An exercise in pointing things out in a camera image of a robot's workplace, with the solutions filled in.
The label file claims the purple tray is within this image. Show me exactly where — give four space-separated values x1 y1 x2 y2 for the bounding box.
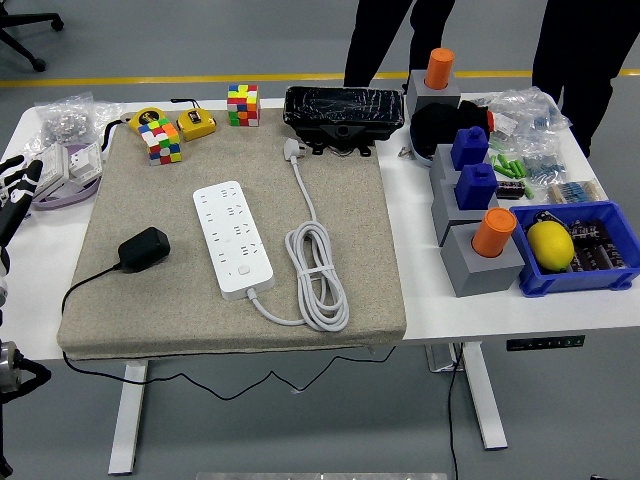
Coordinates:
29 142 106 211

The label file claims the white switch box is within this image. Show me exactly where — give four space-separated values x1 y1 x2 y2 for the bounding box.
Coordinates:
67 142 104 181
33 144 71 196

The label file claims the white power strip cord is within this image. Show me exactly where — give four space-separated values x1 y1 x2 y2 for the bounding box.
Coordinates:
247 138 350 333

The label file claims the round yellow tape measure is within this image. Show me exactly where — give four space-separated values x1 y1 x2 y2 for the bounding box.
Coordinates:
99 106 167 152

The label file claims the blue block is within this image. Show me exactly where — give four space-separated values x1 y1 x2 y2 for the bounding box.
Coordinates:
449 125 490 172
453 162 499 210

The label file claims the clear bag of blue resistors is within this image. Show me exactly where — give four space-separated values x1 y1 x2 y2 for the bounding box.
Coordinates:
517 137 569 182
489 85 571 146

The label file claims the multicolour puzzle cube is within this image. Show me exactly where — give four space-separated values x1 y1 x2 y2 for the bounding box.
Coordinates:
137 118 183 166
227 83 261 128

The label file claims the grey-brown mat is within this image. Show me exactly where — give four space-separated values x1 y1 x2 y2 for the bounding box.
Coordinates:
56 106 407 361

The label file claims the orange cylinder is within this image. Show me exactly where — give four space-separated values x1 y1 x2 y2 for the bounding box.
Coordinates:
471 207 517 259
424 47 455 91

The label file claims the white label card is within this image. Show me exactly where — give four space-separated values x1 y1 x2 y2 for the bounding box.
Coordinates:
492 112 519 136

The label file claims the black cloth bundle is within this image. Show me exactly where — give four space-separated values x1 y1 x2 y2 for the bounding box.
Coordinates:
409 99 494 156

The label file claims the grey box under table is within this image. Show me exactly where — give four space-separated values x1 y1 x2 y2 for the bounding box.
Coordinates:
425 343 466 374

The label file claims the black plug adapter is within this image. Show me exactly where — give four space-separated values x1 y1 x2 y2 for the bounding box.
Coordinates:
116 226 172 275

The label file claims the clear bag of metal nuts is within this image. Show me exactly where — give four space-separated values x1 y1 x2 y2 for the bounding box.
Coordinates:
32 92 100 147

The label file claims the square yellow tape measure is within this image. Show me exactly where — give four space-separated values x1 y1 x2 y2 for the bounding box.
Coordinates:
169 97 218 143

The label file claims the black office chair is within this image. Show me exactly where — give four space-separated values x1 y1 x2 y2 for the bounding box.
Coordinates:
0 0 65 73

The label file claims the white table leg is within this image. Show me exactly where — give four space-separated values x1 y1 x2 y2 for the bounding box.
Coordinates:
459 342 510 450
108 359 150 476

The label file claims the yellow lemon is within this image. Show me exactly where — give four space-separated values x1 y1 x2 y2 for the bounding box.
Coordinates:
527 220 575 274

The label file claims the blue plastic bin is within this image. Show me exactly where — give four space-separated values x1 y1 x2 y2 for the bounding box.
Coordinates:
508 200 640 299

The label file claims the person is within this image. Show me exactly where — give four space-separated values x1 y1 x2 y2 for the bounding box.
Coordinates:
530 0 640 160
342 0 457 91

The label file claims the grey block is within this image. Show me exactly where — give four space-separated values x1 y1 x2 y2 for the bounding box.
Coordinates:
405 69 462 115
430 175 501 247
428 143 494 182
439 222 526 299

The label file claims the thin black plug cord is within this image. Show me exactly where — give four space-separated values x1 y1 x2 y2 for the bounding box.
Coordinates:
60 263 399 401

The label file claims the black wrapped device box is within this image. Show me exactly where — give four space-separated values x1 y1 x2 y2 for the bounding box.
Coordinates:
282 85 405 157

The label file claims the white power strip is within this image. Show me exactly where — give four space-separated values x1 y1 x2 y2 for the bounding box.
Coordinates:
192 180 276 302

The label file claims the black table control panel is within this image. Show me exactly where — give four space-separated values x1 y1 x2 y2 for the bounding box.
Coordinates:
505 334 586 352

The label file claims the clear bag of taped resistors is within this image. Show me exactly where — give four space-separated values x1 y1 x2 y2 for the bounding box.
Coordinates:
546 178 609 205

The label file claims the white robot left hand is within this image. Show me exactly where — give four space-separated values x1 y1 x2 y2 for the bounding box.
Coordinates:
0 155 44 307

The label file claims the black metal clip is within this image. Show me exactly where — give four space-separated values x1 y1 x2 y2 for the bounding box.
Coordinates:
530 209 571 231

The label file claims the black hanging cable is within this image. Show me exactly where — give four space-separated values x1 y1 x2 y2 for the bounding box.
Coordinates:
446 343 464 480

